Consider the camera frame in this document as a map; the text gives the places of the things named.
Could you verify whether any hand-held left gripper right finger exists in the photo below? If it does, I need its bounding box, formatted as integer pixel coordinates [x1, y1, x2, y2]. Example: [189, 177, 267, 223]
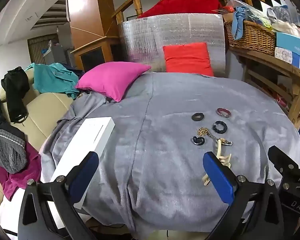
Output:
[202, 151, 285, 240]

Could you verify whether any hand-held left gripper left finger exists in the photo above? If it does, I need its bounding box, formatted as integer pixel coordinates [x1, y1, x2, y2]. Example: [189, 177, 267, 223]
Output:
[17, 151, 100, 240]

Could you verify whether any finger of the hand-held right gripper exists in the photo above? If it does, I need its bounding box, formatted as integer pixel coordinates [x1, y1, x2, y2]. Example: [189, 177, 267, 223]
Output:
[268, 145, 300, 174]

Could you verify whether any cream hair claw clip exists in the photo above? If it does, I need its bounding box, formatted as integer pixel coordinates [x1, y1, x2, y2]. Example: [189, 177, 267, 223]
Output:
[202, 140, 232, 186]

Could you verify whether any white flat box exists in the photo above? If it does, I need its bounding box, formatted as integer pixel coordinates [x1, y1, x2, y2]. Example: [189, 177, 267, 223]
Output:
[50, 116, 115, 210]

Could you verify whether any magenta cloth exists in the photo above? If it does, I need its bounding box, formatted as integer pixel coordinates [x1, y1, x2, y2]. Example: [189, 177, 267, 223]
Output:
[0, 140, 42, 202]

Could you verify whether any beige sofa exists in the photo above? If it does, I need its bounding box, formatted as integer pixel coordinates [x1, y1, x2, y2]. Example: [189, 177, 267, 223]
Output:
[0, 69, 74, 205]

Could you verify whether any grey bed cover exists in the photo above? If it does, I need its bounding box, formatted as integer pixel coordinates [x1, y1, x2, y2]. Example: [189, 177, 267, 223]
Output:
[40, 71, 300, 238]

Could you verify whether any grey knitted sweater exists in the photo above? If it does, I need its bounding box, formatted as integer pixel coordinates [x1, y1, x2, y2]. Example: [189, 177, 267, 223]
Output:
[0, 116, 28, 174]

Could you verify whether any wooden shelf unit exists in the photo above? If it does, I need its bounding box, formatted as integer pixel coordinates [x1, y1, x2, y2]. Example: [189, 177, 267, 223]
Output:
[226, 46, 300, 130]

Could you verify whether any pink pillow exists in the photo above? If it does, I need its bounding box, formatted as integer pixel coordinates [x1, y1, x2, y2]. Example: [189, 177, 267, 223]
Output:
[75, 61, 152, 102]

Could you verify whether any teal shirt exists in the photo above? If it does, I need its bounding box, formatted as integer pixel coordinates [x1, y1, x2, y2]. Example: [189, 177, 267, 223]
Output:
[25, 63, 80, 99]

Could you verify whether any white patterned box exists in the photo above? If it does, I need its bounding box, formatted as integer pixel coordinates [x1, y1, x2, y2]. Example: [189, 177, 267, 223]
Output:
[274, 47, 295, 65]

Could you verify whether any black garment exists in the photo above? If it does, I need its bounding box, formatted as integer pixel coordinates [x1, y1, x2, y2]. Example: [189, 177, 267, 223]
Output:
[1, 66, 30, 123]

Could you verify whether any blue cardboard box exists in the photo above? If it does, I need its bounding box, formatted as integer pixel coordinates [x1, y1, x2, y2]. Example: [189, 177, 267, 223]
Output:
[276, 32, 300, 68]

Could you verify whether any wooden cabinet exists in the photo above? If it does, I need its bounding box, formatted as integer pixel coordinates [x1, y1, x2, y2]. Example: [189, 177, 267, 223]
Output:
[71, 36, 120, 73]

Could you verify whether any red pillow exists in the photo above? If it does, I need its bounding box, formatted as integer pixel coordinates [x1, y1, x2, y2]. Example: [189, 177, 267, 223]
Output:
[162, 42, 214, 77]

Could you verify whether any wicker basket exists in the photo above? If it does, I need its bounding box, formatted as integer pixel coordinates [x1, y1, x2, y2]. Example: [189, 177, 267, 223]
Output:
[224, 20, 277, 57]

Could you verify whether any clear plastic bag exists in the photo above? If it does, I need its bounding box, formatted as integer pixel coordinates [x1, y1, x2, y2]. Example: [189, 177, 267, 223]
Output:
[267, 5, 300, 27]

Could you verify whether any light blue cloth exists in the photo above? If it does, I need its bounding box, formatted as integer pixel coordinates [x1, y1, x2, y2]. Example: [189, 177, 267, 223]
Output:
[231, 6, 255, 40]

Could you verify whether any silver foil insulation panel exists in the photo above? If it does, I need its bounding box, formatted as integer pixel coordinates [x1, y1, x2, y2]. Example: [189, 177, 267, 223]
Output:
[118, 12, 227, 78]

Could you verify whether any wooden pillar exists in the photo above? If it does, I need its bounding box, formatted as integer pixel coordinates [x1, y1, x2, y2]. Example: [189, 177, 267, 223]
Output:
[66, 0, 119, 53]

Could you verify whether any red cloth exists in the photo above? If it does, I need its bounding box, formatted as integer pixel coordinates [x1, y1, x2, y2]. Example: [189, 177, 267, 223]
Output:
[138, 0, 227, 18]

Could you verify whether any black spiral hair tie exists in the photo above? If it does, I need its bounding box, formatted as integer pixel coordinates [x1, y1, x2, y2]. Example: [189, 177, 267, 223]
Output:
[212, 121, 228, 133]

